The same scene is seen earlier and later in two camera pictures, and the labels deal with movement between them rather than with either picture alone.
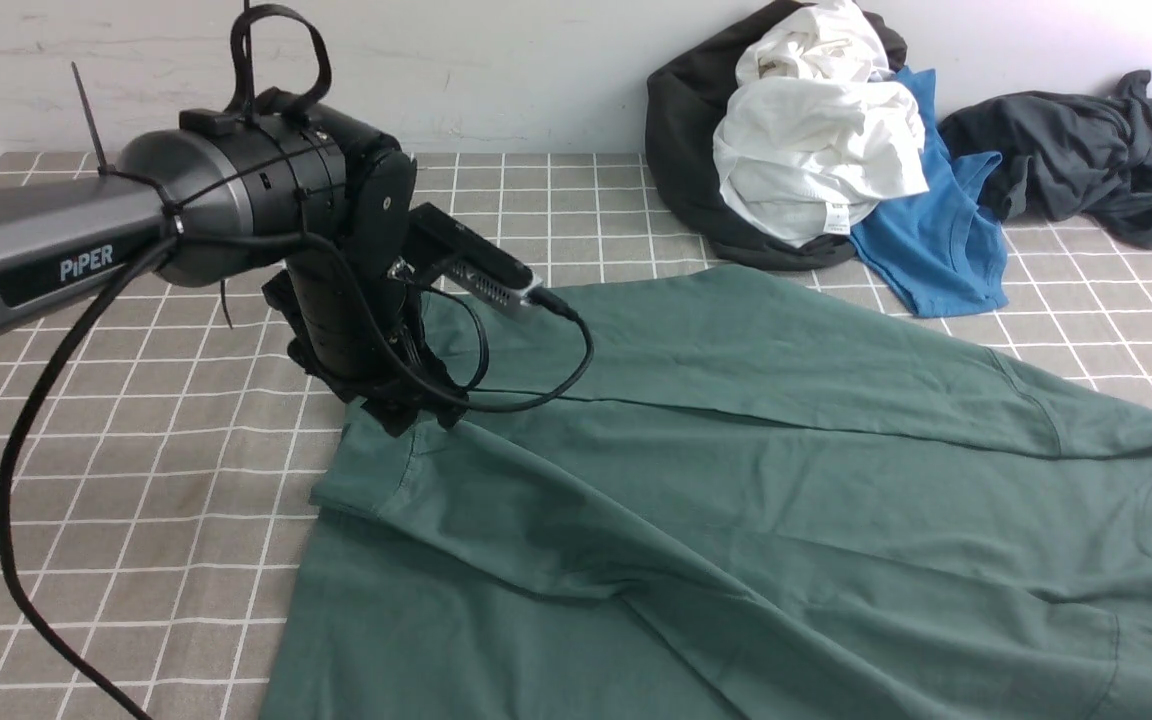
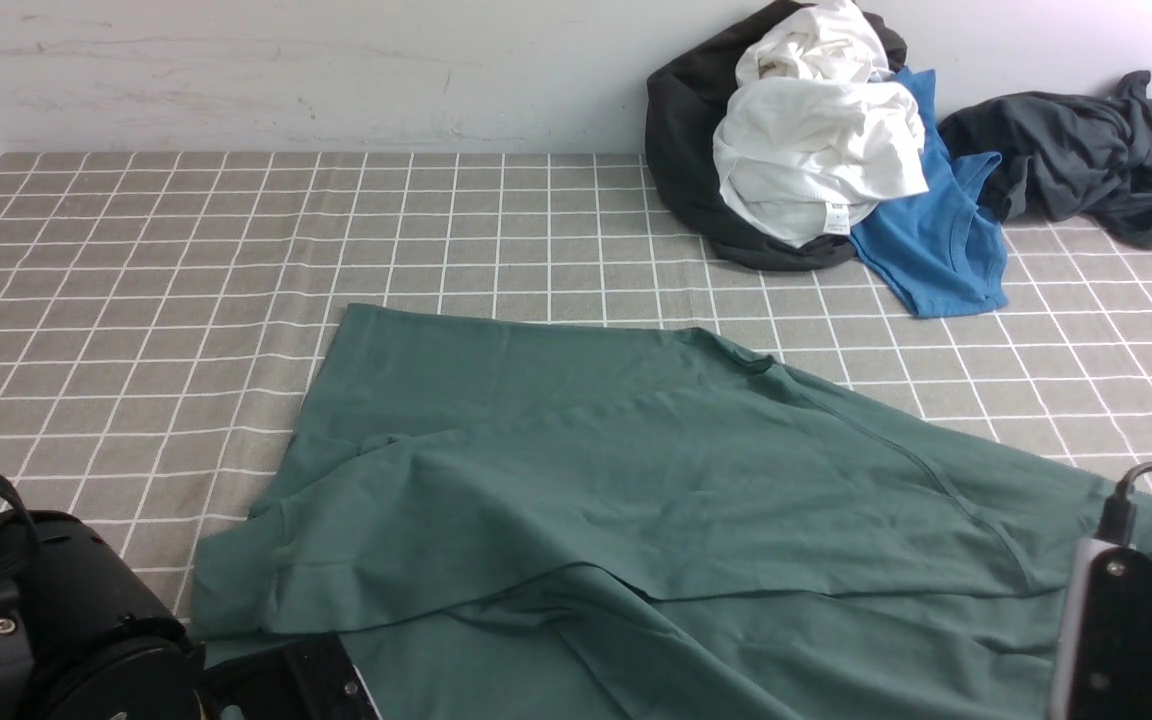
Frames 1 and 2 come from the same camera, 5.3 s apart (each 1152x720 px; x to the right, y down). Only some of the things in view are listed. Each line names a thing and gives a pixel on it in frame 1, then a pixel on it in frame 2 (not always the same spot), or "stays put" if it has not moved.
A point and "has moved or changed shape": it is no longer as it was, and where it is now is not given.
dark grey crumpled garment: x=1116 y=161 stays put
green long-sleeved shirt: x=740 y=493 has moved or changed shape
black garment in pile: x=685 y=98 stays put
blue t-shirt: x=943 y=251 stays put
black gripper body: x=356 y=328 -> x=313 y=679
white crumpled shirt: x=816 y=131 stays put
